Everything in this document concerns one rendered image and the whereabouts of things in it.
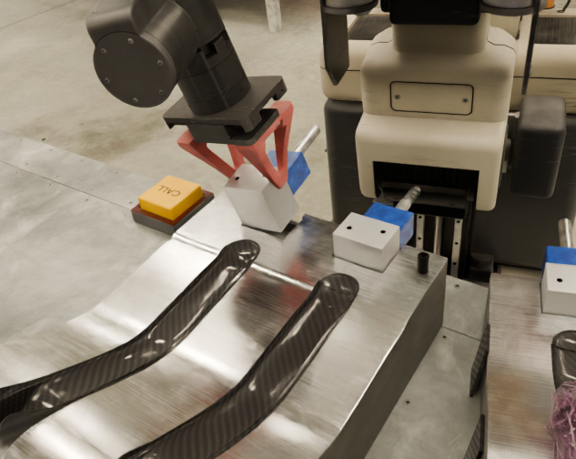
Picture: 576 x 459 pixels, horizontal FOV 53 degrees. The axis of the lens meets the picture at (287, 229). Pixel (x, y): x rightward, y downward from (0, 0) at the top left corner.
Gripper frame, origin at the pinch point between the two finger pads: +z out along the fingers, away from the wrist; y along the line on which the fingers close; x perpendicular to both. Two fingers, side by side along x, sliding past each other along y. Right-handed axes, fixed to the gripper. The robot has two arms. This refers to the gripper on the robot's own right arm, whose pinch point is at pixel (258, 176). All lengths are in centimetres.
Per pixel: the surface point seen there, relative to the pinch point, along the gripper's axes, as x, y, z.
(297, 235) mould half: -2.0, 3.6, 5.6
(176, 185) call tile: 4.7, -21.4, 7.6
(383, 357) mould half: -11.4, 17.2, 6.9
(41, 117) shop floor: 99, -249, 68
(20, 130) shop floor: 85, -247, 66
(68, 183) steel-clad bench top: 1.8, -42.4, 7.2
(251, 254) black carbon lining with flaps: -6.0, 0.8, 4.8
